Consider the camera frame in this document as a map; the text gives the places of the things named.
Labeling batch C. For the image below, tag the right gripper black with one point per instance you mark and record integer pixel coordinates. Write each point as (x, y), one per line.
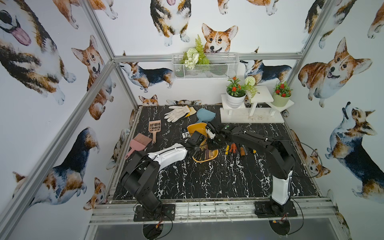
(211, 146)

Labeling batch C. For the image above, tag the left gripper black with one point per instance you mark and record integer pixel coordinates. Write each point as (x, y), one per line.
(199, 148)

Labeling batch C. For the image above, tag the yellow handle screwdriver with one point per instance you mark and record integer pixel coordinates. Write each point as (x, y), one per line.
(227, 150)

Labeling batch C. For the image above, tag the yellow plastic storage box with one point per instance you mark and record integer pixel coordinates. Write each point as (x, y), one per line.
(205, 154)

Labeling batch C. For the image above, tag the amber handle screwdriver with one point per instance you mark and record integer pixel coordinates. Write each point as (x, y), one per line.
(242, 151)

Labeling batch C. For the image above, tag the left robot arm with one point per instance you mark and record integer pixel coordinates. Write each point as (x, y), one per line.
(140, 175)

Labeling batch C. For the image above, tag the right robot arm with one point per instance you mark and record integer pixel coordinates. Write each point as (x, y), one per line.
(279, 156)

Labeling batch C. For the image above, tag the blue plastic dustpan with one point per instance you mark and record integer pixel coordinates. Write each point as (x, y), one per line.
(205, 116)

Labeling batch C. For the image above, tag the yellow cloth under glove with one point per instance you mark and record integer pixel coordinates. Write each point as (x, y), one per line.
(191, 112)

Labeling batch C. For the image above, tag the white work glove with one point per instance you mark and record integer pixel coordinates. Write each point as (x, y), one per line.
(176, 113)

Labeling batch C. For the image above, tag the brown plastic slotted scoop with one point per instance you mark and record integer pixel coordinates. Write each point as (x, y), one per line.
(154, 128)

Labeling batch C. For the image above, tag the white pot red flowers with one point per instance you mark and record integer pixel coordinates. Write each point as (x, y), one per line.
(235, 93)

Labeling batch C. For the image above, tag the white stepped plant stand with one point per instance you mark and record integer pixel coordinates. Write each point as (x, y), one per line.
(262, 111)

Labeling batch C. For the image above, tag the pink hand brush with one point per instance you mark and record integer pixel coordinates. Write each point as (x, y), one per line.
(138, 143)

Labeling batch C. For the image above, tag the white hydrangea flower sprig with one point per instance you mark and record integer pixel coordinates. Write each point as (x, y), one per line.
(250, 85)

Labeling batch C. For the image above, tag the green pot red flowers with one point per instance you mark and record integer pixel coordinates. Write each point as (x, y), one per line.
(281, 95)

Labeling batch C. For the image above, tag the green fern with white flowers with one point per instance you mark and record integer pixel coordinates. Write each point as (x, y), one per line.
(195, 58)

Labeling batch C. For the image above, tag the white wire wall basket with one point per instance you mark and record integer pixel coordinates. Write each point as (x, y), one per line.
(221, 66)

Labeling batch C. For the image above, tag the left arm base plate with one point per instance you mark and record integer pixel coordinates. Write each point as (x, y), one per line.
(165, 213)

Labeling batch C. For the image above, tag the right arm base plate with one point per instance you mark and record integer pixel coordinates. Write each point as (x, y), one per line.
(285, 211)

